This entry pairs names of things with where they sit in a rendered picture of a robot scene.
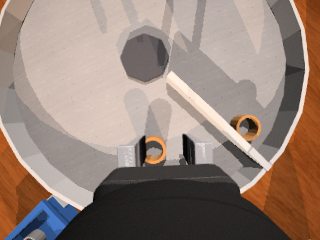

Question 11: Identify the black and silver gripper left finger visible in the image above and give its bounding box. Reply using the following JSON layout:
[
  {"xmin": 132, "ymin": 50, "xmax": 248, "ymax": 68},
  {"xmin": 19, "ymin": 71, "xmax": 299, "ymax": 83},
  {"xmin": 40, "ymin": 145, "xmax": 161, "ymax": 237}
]
[{"xmin": 117, "ymin": 135, "xmax": 147, "ymax": 168}]

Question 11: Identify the bronze bushing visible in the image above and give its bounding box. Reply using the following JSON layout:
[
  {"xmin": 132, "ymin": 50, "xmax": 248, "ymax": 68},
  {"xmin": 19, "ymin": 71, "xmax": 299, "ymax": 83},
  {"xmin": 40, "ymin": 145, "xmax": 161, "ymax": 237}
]
[
  {"xmin": 229, "ymin": 115, "xmax": 261, "ymax": 141},
  {"xmin": 145, "ymin": 135, "xmax": 166, "ymax": 164}
]

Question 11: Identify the grey metal bushing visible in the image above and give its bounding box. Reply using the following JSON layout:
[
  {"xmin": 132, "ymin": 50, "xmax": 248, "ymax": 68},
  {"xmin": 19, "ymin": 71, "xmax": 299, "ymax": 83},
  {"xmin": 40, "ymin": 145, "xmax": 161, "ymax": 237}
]
[{"xmin": 24, "ymin": 229, "xmax": 47, "ymax": 240}]

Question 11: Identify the grey round turntable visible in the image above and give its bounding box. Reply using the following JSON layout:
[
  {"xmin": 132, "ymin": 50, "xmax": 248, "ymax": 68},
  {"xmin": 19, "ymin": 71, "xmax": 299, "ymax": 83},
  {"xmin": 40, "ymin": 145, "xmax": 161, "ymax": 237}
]
[{"xmin": 0, "ymin": 0, "xmax": 309, "ymax": 210}]

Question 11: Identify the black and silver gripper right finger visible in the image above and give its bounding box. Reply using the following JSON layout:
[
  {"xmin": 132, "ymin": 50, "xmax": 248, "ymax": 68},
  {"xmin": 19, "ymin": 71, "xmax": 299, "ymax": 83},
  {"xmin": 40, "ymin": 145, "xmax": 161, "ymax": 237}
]
[{"xmin": 182, "ymin": 134, "xmax": 213, "ymax": 165}]

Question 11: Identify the blue crate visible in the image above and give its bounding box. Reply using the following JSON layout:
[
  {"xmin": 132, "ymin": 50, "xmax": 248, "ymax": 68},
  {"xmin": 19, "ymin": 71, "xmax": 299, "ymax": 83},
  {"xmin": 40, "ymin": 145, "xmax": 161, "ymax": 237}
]
[{"xmin": 4, "ymin": 194, "xmax": 79, "ymax": 240}]

